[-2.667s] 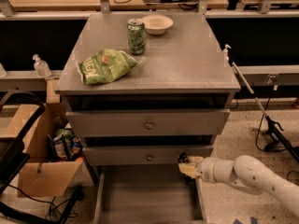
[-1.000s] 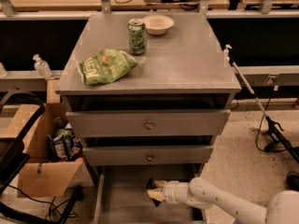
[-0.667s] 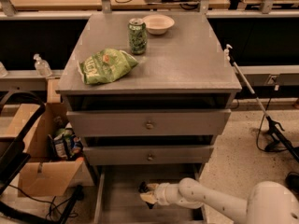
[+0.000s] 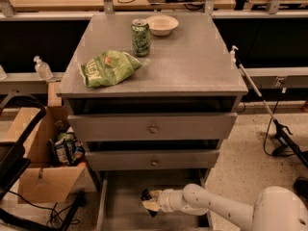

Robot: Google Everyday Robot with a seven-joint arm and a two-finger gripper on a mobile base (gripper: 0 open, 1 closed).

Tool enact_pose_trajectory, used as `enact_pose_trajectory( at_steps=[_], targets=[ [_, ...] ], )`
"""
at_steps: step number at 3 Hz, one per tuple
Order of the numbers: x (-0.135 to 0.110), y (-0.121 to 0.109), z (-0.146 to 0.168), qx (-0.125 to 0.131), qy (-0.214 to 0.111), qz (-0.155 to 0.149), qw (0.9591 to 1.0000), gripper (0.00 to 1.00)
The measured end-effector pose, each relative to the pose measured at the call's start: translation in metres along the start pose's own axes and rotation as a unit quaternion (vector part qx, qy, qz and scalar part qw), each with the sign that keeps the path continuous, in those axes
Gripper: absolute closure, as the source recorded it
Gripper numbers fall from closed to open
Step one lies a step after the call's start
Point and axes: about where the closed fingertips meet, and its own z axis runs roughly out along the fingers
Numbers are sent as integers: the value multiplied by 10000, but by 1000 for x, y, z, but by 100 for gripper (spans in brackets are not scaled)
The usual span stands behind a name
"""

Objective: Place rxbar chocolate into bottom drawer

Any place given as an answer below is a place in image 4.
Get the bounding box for white pump bottle right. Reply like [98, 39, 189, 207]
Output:
[230, 45, 239, 67]

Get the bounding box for green soda can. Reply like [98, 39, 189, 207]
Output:
[131, 18, 151, 57]

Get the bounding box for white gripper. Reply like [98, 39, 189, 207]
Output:
[142, 189, 185, 213]

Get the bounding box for grey middle drawer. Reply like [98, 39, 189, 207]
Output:
[86, 149, 219, 171]

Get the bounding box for white ceramic bowl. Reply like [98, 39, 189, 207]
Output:
[146, 15, 179, 36]

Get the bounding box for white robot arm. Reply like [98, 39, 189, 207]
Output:
[141, 184, 308, 231]

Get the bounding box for grey open bottom drawer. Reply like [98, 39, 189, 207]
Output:
[96, 169, 212, 231]

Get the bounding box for black chair frame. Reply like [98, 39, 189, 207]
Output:
[0, 92, 86, 231]

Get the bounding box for snack packages in box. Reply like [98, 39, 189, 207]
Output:
[48, 132, 85, 167]

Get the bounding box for white grabber stick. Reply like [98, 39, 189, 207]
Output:
[234, 58, 308, 167]

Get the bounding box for cardboard box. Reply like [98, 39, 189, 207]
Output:
[2, 82, 88, 205]

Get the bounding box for grey drawer cabinet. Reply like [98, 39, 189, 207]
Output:
[57, 12, 249, 231]

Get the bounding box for black floor cable right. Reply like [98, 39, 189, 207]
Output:
[263, 87, 308, 197]

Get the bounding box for green chip bag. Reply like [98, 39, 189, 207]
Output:
[80, 50, 141, 88]

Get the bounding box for grey top drawer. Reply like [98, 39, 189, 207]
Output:
[68, 113, 237, 141]

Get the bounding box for clear sanitizer bottle left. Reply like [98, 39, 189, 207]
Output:
[34, 56, 53, 80]

